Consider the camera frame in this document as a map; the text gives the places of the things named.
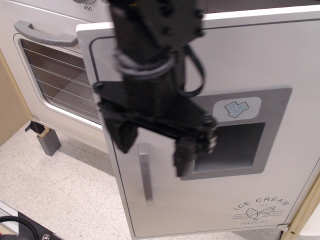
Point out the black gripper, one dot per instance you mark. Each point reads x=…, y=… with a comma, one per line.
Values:
x=126, y=108

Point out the white toy fridge door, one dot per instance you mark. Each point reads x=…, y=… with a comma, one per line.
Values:
x=239, y=51

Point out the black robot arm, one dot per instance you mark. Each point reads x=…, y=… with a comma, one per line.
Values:
x=153, y=39

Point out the grey ice dispenser recess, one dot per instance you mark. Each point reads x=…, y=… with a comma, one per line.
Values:
x=247, y=126

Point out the grey kitchen leg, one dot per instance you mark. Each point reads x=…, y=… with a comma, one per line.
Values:
x=49, y=142

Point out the black clamp on leg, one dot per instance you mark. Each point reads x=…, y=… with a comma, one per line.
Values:
x=35, y=127

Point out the white toy oven door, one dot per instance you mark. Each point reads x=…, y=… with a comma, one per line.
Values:
x=52, y=79

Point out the wooden panel left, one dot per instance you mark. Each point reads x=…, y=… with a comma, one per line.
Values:
x=14, y=112

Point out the white toy kitchen cabinet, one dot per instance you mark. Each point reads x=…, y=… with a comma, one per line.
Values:
x=98, y=10

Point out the grey oven dial knob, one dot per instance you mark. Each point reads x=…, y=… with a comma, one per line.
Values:
x=83, y=1

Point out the grey fridge door handle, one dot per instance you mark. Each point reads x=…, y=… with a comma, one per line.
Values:
x=144, y=163

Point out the aluminium rail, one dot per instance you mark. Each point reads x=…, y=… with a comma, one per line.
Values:
x=8, y=227

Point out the light wooden side post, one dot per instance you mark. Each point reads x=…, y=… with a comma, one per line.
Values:
x=303, y=182

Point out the grey oven door handle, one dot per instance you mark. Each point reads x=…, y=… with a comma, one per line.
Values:
x=26, y=29

